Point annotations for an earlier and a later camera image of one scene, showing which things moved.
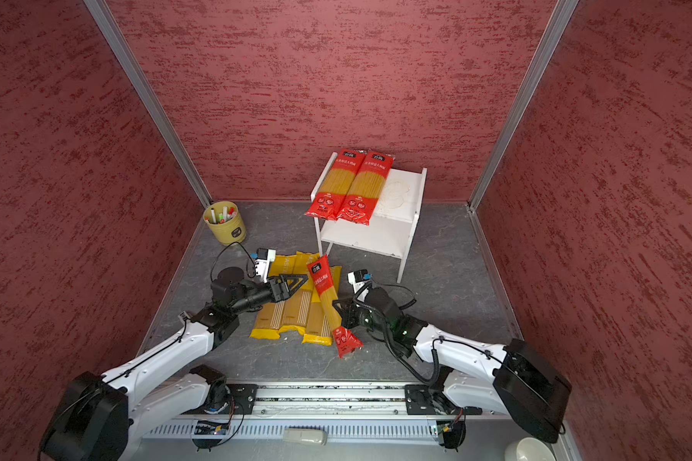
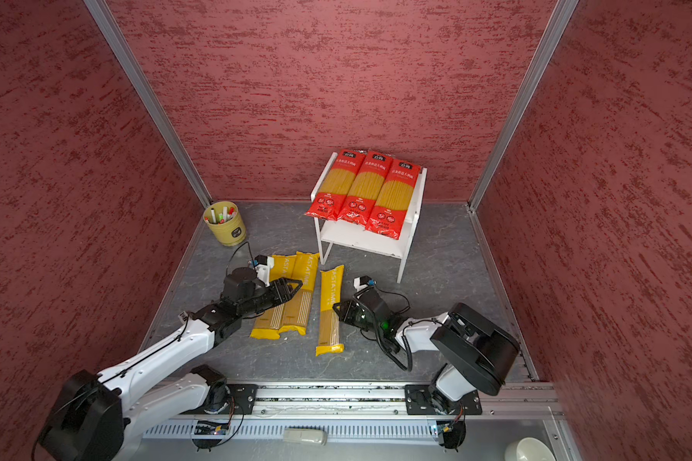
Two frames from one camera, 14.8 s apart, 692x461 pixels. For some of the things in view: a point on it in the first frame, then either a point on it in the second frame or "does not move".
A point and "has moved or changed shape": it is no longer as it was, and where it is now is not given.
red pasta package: (321, 277) to (395, 199)
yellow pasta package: (294, 310) does not move
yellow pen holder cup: (223, 219) does not move
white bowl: (530, 448) does not move
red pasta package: (336, 184) does not move
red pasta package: (367, 187) to (341, 176)
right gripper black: (347, 314) does not move
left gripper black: (280, 292) does not move
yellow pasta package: (319, 331) has moved or changed shape
